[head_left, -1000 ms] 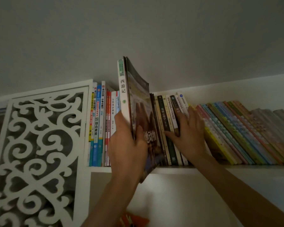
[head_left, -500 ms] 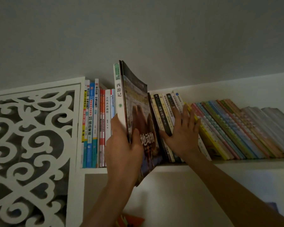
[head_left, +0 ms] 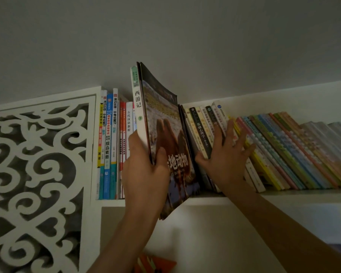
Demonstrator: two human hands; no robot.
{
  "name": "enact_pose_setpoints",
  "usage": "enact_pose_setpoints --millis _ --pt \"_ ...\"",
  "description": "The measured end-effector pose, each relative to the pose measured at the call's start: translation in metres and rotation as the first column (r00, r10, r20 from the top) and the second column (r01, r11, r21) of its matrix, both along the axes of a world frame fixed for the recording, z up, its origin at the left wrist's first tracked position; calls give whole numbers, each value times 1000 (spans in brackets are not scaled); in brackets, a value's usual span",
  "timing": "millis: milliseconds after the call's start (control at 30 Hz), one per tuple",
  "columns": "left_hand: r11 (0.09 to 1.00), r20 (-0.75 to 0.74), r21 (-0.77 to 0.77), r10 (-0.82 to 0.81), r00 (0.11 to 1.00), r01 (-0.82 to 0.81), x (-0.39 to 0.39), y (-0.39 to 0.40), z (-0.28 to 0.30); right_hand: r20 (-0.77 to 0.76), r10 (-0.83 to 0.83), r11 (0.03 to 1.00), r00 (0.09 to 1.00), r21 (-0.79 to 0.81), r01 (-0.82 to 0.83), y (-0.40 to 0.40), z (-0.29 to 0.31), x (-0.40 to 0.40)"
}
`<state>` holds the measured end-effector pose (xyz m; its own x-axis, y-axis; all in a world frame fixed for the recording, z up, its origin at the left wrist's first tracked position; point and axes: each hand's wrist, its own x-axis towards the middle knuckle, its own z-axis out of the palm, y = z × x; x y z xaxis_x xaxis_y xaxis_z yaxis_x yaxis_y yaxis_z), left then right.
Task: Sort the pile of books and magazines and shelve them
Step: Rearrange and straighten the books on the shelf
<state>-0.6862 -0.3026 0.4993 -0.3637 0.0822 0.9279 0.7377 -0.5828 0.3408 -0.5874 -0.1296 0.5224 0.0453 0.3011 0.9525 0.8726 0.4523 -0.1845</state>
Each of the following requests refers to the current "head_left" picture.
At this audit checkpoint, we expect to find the white bookshelf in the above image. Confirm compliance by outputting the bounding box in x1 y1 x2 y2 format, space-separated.
89 79 341 273

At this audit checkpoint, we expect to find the person's right forearm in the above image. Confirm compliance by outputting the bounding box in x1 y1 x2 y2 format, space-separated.
224 182 341 273

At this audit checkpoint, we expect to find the colourful stationery bundle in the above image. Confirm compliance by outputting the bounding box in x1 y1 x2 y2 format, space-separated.
133 253 177 273

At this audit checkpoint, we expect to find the white book green band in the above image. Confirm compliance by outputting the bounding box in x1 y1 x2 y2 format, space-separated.
130 66 153 165

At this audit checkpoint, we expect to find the camel cover animal book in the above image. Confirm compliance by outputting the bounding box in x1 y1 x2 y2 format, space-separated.
137 61 202 221

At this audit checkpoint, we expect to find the white carved lattice panel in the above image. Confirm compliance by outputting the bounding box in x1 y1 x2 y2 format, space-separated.
0 86 102 273

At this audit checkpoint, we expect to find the person's right hand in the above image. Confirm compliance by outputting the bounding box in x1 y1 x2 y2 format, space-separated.
194 119 257 194

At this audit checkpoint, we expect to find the person's left forearm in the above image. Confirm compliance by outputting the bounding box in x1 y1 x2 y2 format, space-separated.
88 210 160 273

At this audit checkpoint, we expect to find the person's left hand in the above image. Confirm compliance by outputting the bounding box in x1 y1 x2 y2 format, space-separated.
121 130 171 216

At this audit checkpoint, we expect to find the row of shelved books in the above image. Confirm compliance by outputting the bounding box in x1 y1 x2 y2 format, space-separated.
96 88 341 201

